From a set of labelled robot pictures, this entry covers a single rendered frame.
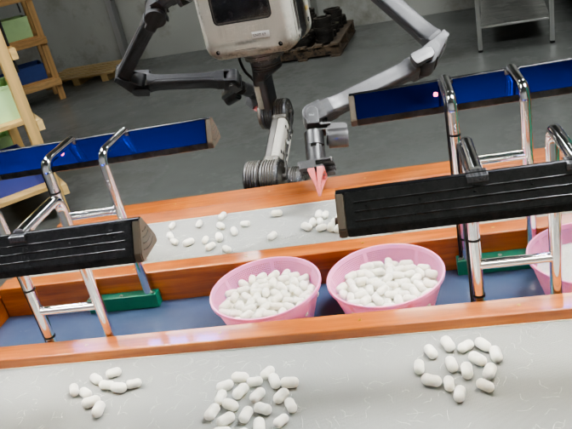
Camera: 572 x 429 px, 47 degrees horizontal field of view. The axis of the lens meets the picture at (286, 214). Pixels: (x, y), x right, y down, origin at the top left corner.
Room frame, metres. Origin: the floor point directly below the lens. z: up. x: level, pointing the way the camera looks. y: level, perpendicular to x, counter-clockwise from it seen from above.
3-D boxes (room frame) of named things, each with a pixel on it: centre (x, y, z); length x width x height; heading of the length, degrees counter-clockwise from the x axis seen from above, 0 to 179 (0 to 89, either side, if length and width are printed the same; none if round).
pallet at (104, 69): (8.92, 2.14, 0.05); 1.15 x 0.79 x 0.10; 69
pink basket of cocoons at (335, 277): (1.26, -0.19, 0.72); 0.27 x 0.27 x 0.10
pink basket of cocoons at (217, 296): (1.32, 0.09, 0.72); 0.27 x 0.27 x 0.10
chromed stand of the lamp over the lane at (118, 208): (1.61, 0.46, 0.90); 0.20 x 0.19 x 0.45; 77
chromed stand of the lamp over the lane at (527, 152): (1.40, -0.49, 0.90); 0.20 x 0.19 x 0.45; 77
